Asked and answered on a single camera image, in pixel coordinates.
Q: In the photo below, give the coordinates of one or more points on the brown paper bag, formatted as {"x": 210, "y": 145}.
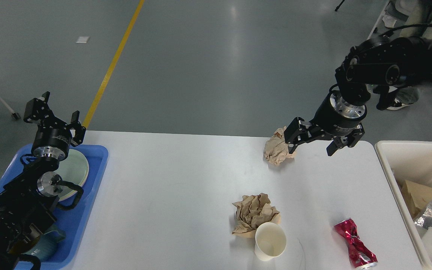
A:
{"x": 416, "y": 197}

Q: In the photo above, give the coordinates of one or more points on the red soda can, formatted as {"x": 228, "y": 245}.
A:
{"x": 360, "y": 257}

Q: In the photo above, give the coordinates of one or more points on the teal mug yellow inside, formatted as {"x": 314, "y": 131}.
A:
{"x": 43, "y": 247}

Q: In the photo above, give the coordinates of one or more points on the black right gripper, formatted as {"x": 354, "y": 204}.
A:
{"x": 335, "y": 118}

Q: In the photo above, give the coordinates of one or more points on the white rolling chair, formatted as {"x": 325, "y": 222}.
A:
{"x": 389, "y": 7}

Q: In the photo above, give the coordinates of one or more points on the brown paper back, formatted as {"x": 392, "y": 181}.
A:
{"x": 276, "y": 149}

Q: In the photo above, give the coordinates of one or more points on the white plastic bin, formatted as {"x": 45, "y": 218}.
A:
{"x": 407, "y": 160}

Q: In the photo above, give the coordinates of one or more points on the brown paper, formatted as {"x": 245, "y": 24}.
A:
{"x": 251, "y": 212}
{"x": 276, "y": 149}

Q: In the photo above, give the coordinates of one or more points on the green plate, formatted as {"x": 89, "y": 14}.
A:
{"x": 74, "y": 169}

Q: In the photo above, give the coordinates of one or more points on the yellow plate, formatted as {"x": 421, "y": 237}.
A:
{"x": 66, "y": 191}

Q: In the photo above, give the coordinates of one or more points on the seated person white shoes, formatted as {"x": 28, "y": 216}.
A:
{"x": 389, "y": 21}

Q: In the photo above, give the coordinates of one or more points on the person in jeans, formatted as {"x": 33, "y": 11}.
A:
{"x": 403, "y": 97}

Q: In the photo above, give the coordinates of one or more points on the brown paper front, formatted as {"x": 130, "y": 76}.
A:
{"x": 251, "y": 212}

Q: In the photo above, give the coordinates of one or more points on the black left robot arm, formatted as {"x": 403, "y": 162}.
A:
{"x": 27, "y": 202}

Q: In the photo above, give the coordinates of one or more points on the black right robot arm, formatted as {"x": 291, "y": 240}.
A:
{"x": 390, "y": 65}

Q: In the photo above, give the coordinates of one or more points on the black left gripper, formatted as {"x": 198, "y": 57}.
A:
{"x": 50, "y": 141}

